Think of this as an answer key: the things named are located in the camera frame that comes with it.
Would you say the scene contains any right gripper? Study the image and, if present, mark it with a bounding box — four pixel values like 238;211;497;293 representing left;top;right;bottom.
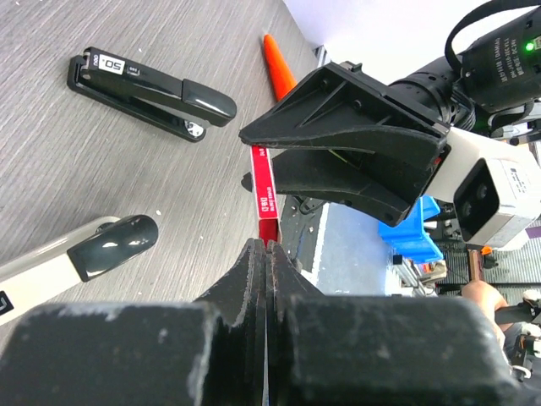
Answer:
239;57;476;227

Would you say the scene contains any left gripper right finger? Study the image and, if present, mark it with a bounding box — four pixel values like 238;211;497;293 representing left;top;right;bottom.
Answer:
266;244;533;405

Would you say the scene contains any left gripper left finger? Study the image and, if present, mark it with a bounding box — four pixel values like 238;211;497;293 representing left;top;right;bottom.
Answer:
1;239;265;405

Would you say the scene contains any red white staple box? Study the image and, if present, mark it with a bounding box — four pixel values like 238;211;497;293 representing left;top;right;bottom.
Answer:
250;145;281;246

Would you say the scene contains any orange toy carrot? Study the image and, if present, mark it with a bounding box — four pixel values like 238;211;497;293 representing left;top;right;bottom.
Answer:
263;34;297;102

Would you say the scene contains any blue plastic block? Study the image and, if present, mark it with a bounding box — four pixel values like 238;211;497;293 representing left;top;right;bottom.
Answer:
378;195;444;264

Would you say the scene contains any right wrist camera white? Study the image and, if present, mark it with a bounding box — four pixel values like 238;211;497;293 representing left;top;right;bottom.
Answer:
425;127;540;249

